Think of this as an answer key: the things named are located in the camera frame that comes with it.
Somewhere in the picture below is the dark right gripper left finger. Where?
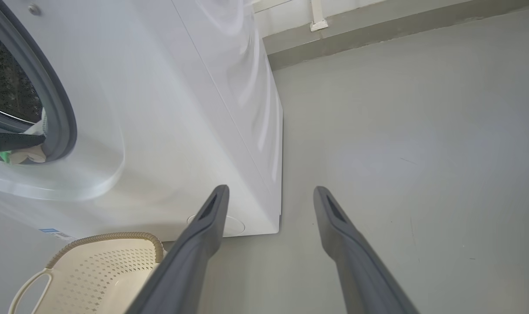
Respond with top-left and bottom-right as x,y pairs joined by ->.
125,184 -> 231,314

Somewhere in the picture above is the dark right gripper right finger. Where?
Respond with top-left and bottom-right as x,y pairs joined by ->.
313,186 -> 420,314

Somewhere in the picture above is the cream perforated laundry basket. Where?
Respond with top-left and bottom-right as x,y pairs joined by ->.
8,232 -> 165,314

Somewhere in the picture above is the white front-load washing machine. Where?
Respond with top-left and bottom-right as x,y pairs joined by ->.
0,0 -> 284,243

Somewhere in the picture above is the round white washer filter cover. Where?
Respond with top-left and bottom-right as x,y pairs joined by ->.
187,213 -> 246,237

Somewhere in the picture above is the blue white energy label sticker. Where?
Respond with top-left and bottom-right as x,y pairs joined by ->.
39,227 -> 76,242

